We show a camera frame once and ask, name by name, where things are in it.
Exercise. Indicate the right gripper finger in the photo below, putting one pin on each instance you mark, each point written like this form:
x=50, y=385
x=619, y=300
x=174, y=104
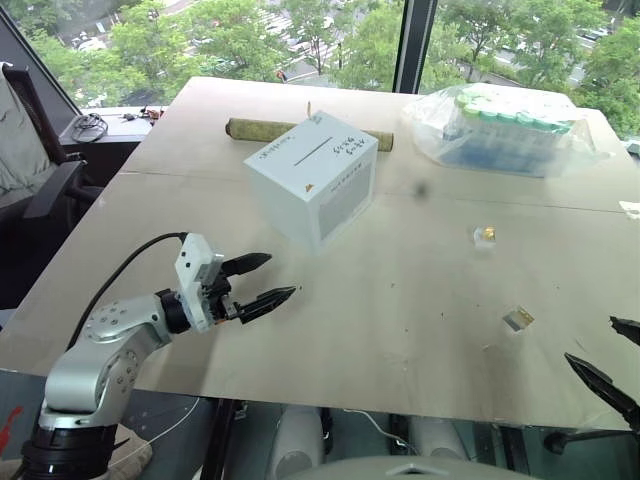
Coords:
x=630, y=330
x=600, y=382

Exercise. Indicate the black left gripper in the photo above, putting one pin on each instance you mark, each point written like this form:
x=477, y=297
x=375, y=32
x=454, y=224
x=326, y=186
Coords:
x=220, y=296

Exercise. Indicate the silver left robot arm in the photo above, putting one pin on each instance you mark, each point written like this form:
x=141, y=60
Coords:
x=95, y=370

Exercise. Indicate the white cardboard box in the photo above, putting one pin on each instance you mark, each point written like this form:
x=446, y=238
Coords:
x=310, y=190

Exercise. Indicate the black rod with knob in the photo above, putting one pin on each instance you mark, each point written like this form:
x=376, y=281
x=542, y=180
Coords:
x=590, y=437

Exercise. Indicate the small white object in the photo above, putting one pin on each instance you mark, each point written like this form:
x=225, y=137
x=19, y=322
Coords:
x=631, y=209

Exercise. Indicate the olive rolled mat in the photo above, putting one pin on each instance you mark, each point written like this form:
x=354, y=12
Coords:
x=255, y=129

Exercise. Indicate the black table leg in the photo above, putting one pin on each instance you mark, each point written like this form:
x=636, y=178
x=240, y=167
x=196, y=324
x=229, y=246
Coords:
x=217, y=440

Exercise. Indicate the white rounded robot leg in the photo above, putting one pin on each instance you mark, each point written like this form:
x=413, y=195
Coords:
x=297, y=440
x=440, y=437

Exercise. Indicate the small clear gold-capped item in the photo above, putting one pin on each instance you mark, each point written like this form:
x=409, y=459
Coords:
x=486, y=235

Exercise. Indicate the small dark object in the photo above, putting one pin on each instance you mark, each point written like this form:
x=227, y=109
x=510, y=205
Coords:
x=634, y=149

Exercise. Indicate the small wooden stick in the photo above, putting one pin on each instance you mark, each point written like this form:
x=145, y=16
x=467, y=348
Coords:
x=309, y=110

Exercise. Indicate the grey rounded robot body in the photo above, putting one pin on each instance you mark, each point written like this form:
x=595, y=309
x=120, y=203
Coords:
x=410, y=470

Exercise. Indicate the clear bag of green-capped tubes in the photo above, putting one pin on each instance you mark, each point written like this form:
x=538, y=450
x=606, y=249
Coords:
x=500, y=135

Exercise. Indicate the grey office chair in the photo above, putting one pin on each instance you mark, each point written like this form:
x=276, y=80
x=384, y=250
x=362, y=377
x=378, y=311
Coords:
x=30, y=165

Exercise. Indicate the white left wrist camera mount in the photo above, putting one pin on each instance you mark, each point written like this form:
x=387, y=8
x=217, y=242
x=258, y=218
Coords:
x=192, y=260

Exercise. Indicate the black window frame post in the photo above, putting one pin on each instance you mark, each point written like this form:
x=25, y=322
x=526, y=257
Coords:
x=415, y=45

